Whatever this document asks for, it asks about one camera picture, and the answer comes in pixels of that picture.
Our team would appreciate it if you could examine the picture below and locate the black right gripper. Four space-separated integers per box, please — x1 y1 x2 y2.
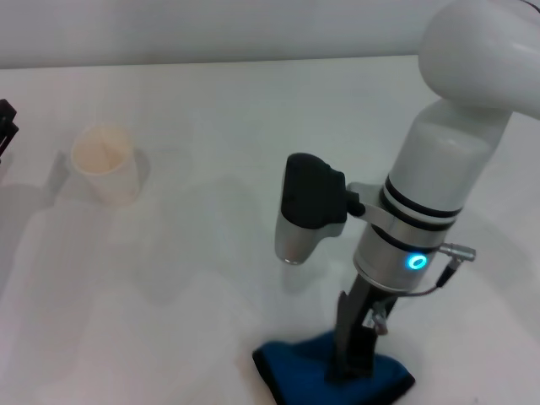
326 276 402 383

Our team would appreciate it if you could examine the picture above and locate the blue rag with black trim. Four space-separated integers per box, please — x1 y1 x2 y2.
251 331 417 405

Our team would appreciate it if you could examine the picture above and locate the white paper cup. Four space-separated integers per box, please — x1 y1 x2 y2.
70 122 141 207

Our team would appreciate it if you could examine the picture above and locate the small clear cable plug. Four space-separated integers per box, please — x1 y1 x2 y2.
364 302 390 335

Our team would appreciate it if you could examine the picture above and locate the thin wrist connector cable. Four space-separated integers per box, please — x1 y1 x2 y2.
400 240 478 299

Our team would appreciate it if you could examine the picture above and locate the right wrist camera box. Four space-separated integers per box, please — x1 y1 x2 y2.
273 152 369 267

